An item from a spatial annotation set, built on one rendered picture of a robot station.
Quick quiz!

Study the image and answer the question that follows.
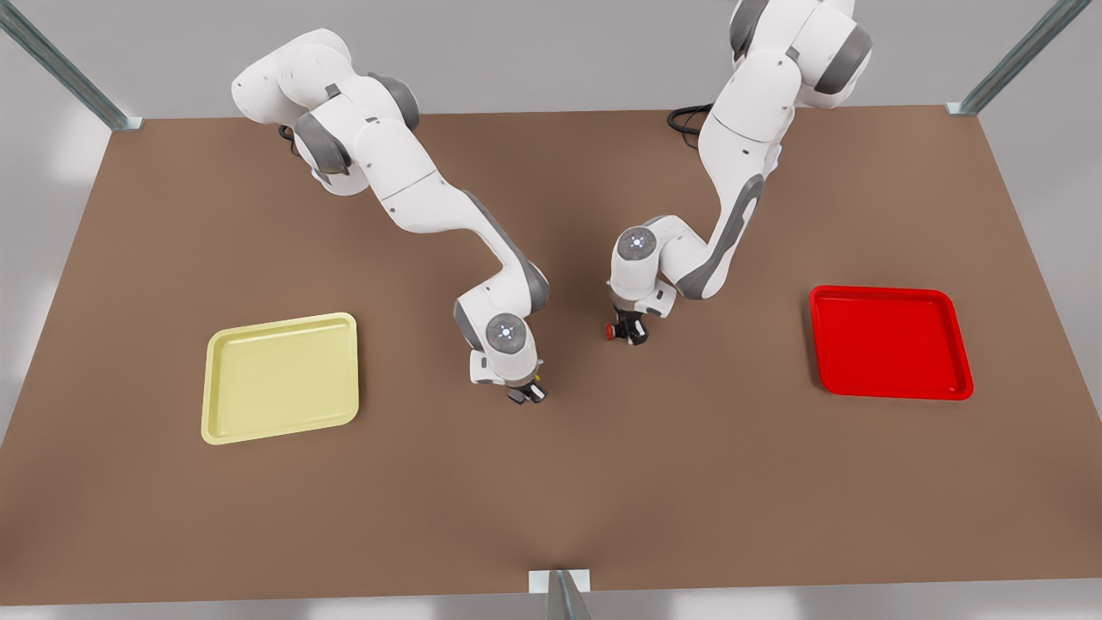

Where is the red tray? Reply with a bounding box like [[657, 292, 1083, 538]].
[[808, 285, 975, 402]]

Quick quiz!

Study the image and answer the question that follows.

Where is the yellow tray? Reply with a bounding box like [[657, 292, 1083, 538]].
[[201, 313, 359, 446]]

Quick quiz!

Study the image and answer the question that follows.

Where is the silver frame post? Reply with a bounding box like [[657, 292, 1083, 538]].
[[0, 0, 144, 133], [528, 568, 593, 620], [945, 0, 1094, 117]]

